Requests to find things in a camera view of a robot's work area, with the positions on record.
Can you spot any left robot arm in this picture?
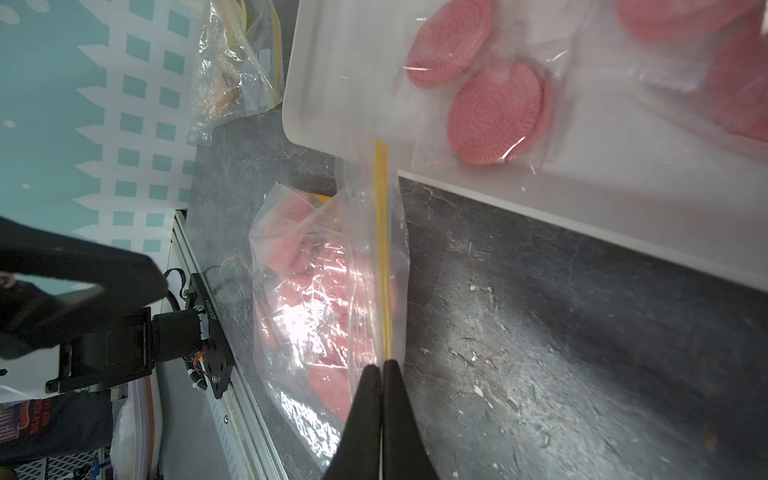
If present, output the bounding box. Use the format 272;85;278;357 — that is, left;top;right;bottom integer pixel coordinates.
1;218;235;404

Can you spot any ziploc bag of cookies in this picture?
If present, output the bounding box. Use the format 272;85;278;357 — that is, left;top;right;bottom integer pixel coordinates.
187;0;285;146
249;141;410;469

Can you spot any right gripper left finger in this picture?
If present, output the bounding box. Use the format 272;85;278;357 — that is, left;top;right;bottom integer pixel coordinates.
323;365;383;480

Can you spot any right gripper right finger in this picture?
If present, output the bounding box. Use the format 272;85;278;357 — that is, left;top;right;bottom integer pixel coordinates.
382;360;439;480

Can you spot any white rectangular tray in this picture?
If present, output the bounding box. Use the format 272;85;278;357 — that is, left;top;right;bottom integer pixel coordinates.
282;1;767;290

